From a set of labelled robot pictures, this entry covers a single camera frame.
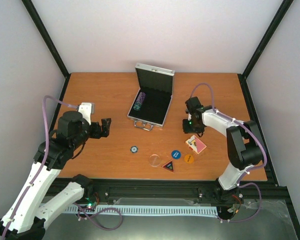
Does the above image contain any aluminium poker case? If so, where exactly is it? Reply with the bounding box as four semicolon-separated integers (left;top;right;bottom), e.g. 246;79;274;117
127;62;175;131

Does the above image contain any blue white poker chip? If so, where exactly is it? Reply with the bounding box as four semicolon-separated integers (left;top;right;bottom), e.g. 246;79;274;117
130;146;139;153

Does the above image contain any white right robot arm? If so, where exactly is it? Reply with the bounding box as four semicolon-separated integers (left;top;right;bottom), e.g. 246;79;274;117
182;97;267;191

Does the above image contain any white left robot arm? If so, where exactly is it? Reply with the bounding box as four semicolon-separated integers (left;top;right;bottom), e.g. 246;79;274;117
0;102;112;240

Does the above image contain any pink playing card deck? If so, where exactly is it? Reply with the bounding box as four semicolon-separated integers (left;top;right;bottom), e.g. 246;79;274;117
185;135;207;154

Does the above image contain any orange round token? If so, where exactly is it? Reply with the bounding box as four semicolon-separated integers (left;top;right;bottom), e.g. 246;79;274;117
184;154;195;164

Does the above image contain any blue round token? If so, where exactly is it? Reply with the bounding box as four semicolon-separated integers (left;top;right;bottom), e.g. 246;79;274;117
171;150;182;160

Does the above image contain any black red triangle token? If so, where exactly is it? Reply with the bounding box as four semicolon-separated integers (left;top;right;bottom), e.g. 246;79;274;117
161;160;175;172

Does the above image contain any clear round disc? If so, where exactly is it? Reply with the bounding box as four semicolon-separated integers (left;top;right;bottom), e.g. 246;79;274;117
148;154;161;167

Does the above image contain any purple poker chip stack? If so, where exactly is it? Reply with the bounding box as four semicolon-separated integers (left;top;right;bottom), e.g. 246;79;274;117
133;92;146;111

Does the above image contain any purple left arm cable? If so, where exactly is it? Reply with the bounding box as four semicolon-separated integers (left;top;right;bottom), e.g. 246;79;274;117
0;95;123;238

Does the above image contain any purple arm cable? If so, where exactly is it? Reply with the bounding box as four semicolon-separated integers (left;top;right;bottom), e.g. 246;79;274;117
0;95;123;238
190;82;268;223

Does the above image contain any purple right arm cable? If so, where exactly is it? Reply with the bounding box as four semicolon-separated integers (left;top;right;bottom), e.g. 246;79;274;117
190;82;268;223

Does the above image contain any white cable duct strip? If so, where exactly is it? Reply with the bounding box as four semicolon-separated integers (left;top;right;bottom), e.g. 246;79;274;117
62;204;219;218

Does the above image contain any black aluminium frame rail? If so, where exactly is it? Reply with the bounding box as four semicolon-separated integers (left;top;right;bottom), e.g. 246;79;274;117
37;177;291;203

